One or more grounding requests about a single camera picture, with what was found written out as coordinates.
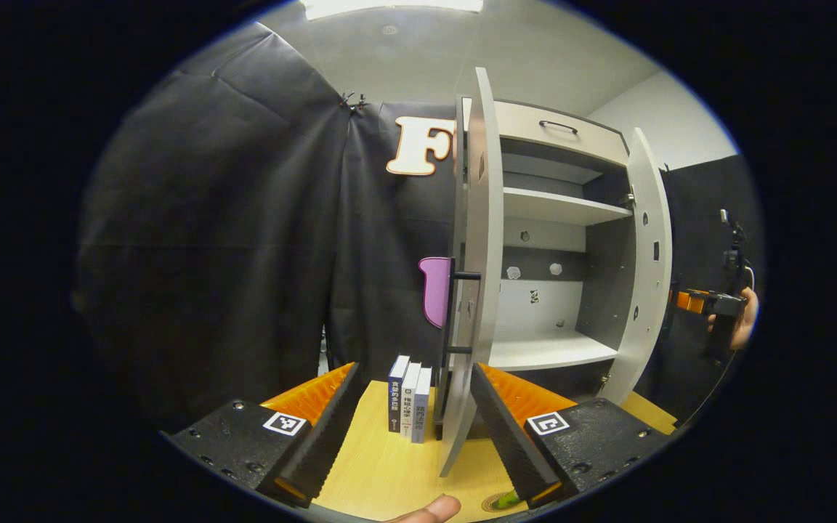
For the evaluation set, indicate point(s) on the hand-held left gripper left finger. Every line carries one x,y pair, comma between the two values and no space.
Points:
331,436

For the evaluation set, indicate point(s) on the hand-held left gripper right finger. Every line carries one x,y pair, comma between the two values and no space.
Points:
509,443

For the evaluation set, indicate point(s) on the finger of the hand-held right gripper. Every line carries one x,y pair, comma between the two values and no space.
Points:
687,301

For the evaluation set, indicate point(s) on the white cabinet door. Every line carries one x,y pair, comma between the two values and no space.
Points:
490,290
651,276

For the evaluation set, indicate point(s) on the green label plastic bottle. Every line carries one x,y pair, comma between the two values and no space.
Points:
508,499

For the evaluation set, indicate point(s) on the round brown coaster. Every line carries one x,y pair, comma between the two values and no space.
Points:
490,503

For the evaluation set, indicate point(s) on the grey white cabinet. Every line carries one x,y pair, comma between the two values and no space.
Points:
600,269

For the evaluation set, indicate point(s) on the white cabinet shelf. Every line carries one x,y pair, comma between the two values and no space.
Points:
556,207
542,352

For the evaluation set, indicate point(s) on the white cabinet drawer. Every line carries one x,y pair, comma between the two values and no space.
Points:
520,127

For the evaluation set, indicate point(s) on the white book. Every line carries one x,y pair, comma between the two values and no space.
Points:
408,407

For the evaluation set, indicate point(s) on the light grey book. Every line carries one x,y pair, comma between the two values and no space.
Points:
422,414

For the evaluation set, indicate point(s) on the black backdrop cloth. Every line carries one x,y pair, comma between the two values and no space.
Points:
208,254

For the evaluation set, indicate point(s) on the black cloth clip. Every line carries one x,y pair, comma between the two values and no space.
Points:
347,99
361,101

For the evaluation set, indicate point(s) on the ceiling light panel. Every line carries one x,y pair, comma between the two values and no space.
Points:
389,6

